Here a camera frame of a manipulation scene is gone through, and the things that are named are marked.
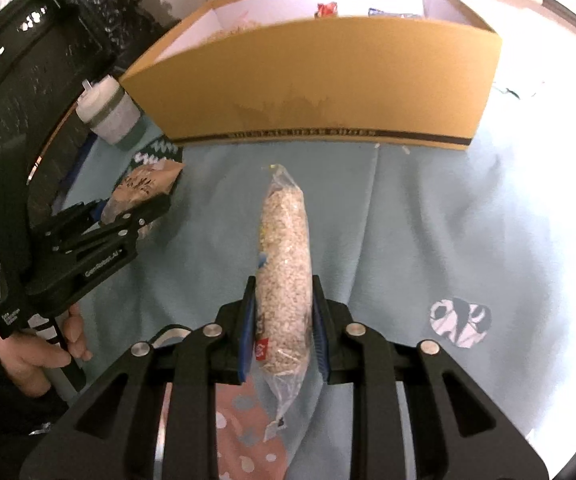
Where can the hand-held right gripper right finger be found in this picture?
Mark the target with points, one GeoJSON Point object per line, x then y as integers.
{"type": "Point", "coordinates": [319, 330]}

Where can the white lidded cup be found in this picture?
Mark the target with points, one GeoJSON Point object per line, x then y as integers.
{"type": "Point", "coordinates": [112, 115]}

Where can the pile of mixed snack packets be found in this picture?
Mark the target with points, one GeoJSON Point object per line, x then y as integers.
{"type": "Point", "coordinates": [327, 9]}

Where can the brown snack packet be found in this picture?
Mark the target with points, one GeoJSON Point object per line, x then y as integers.
{"type": "Point", "coordinates": [142, 180]}

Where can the clear puffed rice packet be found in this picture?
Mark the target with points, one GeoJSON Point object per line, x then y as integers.
{"type": "Point", "coordinates": [283, 260]}

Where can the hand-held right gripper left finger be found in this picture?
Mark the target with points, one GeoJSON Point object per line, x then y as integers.
{"type": "Point", "coordinates": [248, 330]}

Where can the teal printed tablecloth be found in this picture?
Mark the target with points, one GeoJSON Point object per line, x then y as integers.
{"type": "Point", "coordinates": [418, 220]}

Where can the person's left hand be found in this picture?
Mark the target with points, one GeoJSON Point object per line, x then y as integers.
{"type": "Point", "coordinates": [22, 360]}

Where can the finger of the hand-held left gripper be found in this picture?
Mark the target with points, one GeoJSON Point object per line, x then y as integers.
{"type": "Point", "coordinates": [135, 220]}
{"type": "Point", "coordinates": [75, 221]}

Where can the yellow cardboard box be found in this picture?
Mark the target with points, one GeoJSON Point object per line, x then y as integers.
{"type": "Point", "coordinates": [318, 75]}

